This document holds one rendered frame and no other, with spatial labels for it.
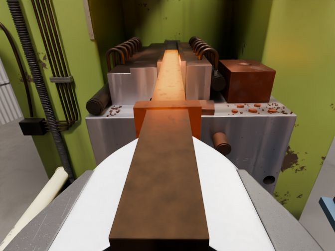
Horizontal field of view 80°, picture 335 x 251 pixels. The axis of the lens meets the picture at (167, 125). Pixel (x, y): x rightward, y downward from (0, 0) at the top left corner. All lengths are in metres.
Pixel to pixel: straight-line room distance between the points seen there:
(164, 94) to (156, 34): 0.70
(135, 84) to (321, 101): 0.51
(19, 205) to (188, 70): 1.53
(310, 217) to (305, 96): 1.03
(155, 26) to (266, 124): 0.61
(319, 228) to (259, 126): 1.19
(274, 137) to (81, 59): 0.48
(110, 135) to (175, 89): 0.23
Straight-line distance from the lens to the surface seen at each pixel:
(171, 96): 0.17
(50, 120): 0.66
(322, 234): 1.52
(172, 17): 0.86
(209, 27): 0.88
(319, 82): 0.67
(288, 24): 0.59
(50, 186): 0.71
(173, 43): 0.79
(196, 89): 0.41
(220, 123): 0.38
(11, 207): 1.75
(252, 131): 0.40
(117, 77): 0.41
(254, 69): 0.43
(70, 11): 0.58
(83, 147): 0.70
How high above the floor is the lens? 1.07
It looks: 28 degrees down
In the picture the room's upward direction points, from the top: 2 degrees counter-clockwise
